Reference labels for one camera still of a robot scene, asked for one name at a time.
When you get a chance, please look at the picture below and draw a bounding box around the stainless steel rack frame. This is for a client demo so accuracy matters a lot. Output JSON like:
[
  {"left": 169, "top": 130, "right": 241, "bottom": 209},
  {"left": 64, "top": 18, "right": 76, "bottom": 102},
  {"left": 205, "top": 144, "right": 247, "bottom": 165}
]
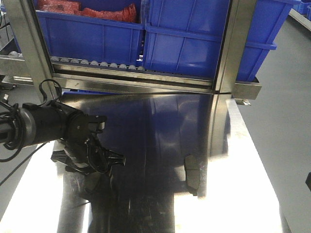
[{"left": 0, "top": 0, "right": 261, "bottom": 105}]

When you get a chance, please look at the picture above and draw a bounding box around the blue plastic bin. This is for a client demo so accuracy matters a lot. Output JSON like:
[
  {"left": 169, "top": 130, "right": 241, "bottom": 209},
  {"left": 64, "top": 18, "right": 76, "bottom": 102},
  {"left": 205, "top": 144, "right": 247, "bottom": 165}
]
[
  {"left": 34, "top": 0, "right": 144, "bottom": 66},
  {"left": 143, "top": 0, "right": 299, "bottom": 82}
]

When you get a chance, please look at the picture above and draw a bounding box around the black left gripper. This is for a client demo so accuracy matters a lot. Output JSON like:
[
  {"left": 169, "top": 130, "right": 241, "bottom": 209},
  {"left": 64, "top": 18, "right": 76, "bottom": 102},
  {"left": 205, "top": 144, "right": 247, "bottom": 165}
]
[{"left": 51, "top": 111, "right": 125, "bottom": 175}]

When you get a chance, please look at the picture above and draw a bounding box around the red mesh bag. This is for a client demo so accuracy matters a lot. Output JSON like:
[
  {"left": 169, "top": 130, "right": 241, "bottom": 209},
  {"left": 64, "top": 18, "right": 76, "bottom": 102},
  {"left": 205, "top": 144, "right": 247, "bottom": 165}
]
[{"left": 36, "top": 0, "right": 137, "bottom": 24}]

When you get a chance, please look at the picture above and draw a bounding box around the blue plastic bin left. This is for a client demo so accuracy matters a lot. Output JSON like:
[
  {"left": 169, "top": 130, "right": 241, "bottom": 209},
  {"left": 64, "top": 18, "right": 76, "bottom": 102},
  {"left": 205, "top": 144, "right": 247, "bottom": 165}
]
[{"left": 34, "top": 0, "right": 144, "bottom": 66}]

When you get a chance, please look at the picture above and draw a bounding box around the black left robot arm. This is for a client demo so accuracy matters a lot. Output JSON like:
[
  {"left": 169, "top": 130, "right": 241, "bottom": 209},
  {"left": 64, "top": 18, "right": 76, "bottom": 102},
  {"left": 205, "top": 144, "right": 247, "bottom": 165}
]
[{"left": 0, "top": 101, "right": 126, "bottom": 175}]

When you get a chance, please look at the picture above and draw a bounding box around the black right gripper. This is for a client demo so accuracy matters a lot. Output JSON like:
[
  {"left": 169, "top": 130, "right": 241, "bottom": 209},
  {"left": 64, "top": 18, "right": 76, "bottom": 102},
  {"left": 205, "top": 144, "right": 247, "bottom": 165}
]
[{"left": 305, "top": 172, "right": 311, "bottom": 190}]

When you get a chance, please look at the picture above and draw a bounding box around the dark brake pad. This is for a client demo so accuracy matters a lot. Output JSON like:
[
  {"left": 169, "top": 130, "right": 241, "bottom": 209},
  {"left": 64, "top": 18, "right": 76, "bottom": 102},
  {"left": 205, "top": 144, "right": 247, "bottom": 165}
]
[{"left": 184, "top": 155, "right": 201, "bottom": 196}]

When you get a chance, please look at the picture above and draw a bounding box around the blue plastic bin right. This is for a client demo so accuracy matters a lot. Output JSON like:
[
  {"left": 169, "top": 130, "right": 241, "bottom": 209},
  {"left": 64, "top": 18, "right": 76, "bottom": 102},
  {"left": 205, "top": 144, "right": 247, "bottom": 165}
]
[{"left": 143, "top": 0, "right": 299, "bottom": 82}]

